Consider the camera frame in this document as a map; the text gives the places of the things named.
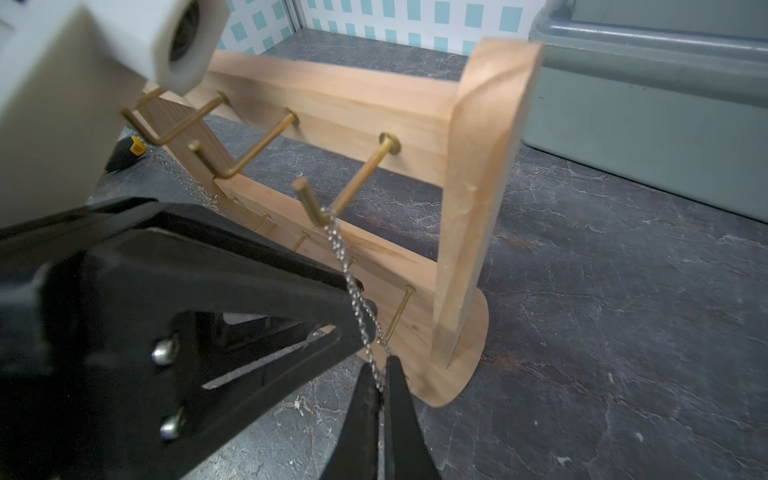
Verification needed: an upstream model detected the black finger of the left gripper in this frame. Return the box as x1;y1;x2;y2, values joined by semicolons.
1;198;362;479

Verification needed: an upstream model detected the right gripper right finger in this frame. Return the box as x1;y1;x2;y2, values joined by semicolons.
383;356;441;480

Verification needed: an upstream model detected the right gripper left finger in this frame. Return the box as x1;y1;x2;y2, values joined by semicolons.
320;366;381;480

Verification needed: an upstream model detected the wooden jewelry display stand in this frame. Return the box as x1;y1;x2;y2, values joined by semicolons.
122;38;544;408

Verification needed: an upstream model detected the yellow black screwdriver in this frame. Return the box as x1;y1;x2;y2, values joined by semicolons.
104;135;148;174

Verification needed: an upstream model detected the green plastic storage box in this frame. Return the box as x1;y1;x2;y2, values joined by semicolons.
524;1;767;221

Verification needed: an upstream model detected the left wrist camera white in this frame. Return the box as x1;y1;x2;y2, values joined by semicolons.
1;1;229;226

